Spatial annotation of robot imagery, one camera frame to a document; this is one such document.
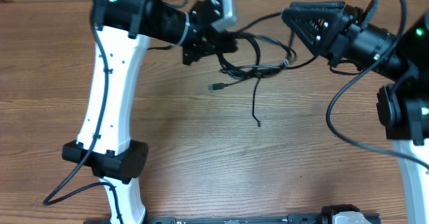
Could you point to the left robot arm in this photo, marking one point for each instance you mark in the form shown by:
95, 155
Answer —
123, 30

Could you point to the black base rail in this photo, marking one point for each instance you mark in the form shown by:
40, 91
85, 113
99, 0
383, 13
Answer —
331, 214

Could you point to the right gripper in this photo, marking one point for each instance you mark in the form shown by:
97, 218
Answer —
303, 11

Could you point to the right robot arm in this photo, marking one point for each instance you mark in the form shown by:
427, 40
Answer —
402, 106

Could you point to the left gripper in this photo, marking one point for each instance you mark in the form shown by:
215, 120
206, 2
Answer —
206, 43

